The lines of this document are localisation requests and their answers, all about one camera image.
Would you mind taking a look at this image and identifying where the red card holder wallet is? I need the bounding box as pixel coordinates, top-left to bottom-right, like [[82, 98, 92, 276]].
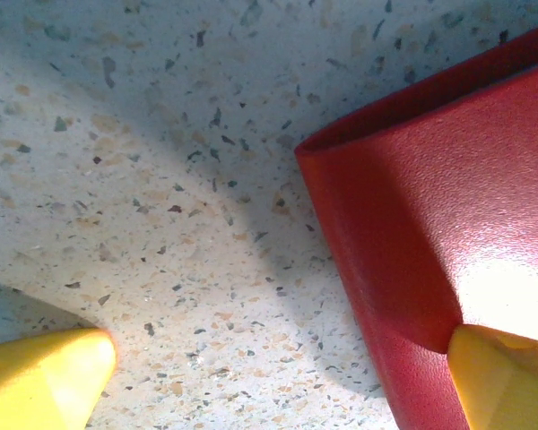
[[294, 20, 538, 430]]

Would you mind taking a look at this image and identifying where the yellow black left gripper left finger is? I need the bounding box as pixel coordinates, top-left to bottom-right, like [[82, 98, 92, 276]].
[[0, 326, 118, 430]]

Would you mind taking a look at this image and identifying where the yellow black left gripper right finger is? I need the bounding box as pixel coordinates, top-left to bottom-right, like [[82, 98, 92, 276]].
[[447, 323, 538, 430]]

